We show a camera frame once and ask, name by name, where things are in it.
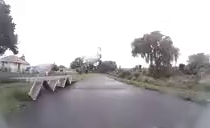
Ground distant trees and bushes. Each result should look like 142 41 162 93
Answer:
69 56 119 75

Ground grey asphalt road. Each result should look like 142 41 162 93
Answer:
0 73 210 128

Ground large weeping tree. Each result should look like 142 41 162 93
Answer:
130 30 181 77

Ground low grey-roofed building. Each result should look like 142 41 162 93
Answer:
29 63 57 75

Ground grey metal guardrail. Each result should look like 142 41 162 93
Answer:
8 74 76 102

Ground overgrown grass verge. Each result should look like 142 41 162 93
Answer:
106 68 210 106

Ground house with red roof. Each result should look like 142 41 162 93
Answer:
0 54 31 73

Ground round bushy tree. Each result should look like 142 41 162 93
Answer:
185 52 210 75

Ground grass verge with guardrail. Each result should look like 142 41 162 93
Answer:
0 73 94 118

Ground large dark tree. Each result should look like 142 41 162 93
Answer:
0 0 20 56

